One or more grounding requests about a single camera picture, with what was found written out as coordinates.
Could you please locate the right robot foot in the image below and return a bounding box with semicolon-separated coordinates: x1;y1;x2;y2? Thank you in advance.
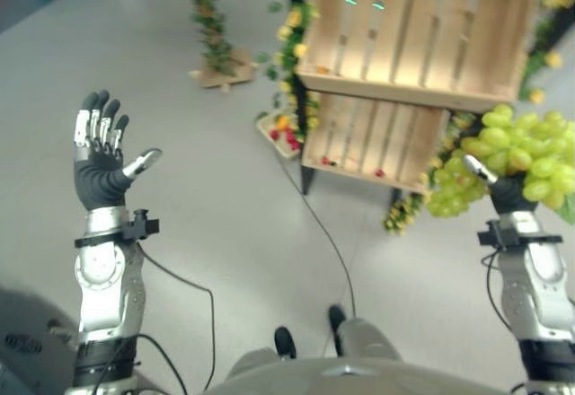
327;304;348;356

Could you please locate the small basket with fruits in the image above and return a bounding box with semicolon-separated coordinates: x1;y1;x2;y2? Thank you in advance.
255;110;305;160

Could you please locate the green grape bunch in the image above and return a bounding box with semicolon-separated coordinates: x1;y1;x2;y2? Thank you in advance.
424;103;575;224

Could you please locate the black floor cable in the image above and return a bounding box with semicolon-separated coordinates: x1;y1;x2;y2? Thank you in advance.
278;154;358;319

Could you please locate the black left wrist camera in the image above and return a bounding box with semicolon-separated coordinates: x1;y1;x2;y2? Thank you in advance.
123;208;161;241

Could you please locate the silver robot torso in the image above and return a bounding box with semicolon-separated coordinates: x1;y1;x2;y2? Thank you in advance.
204;318;513;395

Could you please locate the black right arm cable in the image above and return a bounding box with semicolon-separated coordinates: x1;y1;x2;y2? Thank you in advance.
480;249;516;333

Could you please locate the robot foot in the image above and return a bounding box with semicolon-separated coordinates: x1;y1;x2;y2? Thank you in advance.
273;325;297;360
327;304;348;356

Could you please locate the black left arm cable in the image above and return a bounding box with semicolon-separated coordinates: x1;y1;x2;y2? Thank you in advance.
134;241;217;395

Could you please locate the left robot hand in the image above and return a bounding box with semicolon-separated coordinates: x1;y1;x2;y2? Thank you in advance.
73;90;163;212

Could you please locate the large wooden crate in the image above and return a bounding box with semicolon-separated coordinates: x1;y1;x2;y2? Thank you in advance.
294;0;547;113

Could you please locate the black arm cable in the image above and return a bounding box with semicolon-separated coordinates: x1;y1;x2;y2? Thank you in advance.
134;241;217;395
480;249;516;333

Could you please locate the ivy-wrapped wooden post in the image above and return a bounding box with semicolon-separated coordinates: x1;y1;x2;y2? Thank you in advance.
181;0;260;94

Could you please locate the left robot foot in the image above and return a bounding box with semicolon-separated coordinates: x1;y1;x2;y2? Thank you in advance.
273;325;297;360

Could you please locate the small wooden crate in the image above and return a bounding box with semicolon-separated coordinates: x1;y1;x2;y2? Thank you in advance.
299;90;451;195

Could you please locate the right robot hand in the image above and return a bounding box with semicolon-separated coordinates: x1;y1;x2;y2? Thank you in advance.
462;154;540;215

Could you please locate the yellow flower garland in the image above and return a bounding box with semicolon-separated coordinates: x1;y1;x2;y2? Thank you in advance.
255;0;324;145

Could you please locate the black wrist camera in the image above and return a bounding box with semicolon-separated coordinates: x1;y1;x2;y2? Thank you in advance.
476;220;513;251
123;208;161;241

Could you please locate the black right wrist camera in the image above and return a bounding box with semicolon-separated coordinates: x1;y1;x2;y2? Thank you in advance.
476;220;513;251

